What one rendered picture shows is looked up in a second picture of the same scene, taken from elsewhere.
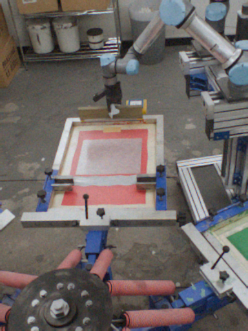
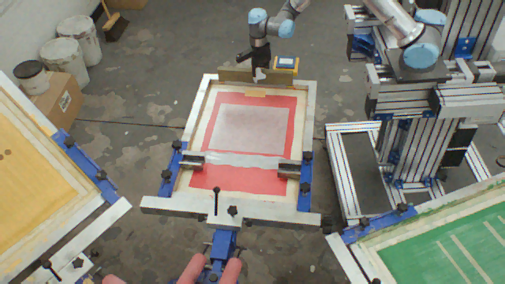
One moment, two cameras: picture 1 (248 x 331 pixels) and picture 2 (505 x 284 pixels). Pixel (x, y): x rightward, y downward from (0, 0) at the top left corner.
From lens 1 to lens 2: 0.32 m
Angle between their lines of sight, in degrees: 7
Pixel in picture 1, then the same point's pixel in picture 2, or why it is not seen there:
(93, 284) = not seen: outside the picture
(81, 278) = not seen: outside the picture
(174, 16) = not seen: outside the picture
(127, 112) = (274, 78)
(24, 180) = (152, 125)
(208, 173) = (360, 142)
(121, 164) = (261, 140)
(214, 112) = (378, 91)
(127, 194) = (266, 181)
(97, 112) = (239, 74)
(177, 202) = (322, 170)
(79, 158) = (215, 126)
